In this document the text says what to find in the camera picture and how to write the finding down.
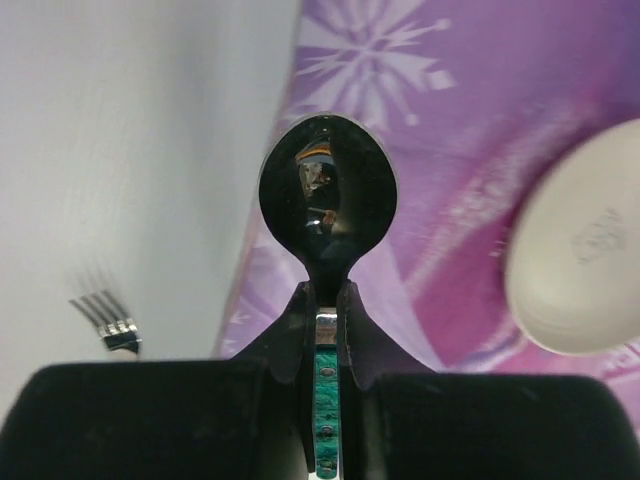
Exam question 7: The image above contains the fork with green handle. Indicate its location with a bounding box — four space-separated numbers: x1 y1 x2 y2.
67 263 142 362

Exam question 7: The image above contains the spoon with green handle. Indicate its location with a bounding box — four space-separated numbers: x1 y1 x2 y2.
258 113 398 479

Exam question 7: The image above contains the cream round plate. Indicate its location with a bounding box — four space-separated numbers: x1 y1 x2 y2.
504 120 639 355

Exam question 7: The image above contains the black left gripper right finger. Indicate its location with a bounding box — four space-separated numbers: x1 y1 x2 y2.
337 281 639 480

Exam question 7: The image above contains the purple Elsa placemat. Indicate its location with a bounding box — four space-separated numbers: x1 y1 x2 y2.
212 0 640 377

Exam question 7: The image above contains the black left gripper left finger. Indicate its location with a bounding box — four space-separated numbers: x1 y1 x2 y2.
1 283 315 479

